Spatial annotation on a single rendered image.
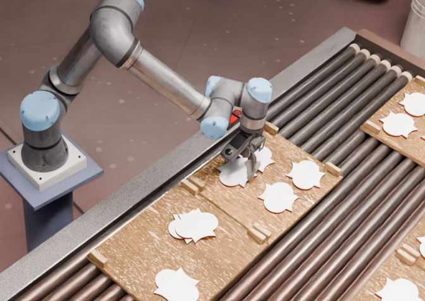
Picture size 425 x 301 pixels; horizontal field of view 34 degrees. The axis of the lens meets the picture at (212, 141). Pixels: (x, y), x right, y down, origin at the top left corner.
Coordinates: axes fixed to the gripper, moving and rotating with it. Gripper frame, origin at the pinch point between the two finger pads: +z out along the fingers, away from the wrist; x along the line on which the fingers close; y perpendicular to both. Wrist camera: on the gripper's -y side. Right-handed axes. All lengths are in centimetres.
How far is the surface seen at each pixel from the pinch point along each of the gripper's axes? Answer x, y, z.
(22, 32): 212, 76, 90
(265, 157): -2.2, 12.9, -0.2
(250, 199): -9.9, -4.8, 1.6
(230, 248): -18.2, -24.3, 2.5
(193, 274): -16.8, -39.0, 3.1
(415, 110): -25, 75, -3
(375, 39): 9, 103, -5
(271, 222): -20.6, -7.3, 1.8
